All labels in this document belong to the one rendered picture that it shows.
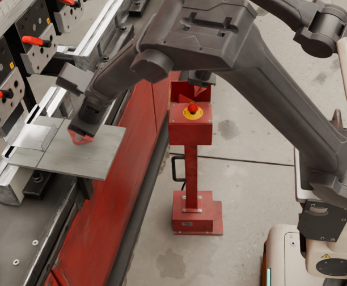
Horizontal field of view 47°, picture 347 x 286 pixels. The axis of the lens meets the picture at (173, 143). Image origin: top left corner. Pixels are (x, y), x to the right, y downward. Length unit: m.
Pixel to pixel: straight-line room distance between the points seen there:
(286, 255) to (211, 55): 1.35
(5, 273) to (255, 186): 1.48
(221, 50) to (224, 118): 2.13
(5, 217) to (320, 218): 0.80
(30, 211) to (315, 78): 2.26
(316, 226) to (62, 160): 0.64
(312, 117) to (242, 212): 1.58
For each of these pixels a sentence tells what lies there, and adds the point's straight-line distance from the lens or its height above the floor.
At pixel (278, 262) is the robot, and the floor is 0.28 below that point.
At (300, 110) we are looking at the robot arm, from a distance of 0.55.
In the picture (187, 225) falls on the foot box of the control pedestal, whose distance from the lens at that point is 1.99.
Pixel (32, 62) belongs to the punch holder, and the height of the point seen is 1.18.
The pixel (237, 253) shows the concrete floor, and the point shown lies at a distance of 2.01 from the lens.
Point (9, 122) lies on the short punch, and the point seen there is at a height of 1.07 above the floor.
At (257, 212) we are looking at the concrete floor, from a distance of 2.14.
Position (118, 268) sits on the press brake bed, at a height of 0.05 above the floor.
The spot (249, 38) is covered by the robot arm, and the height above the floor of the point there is 1.52.
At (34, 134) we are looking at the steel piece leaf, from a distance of 1.16.
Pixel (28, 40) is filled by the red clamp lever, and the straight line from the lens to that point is 1.03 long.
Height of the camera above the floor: 1.78
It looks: 47 degrees down
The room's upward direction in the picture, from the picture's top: 4 degrees counter-clockwise
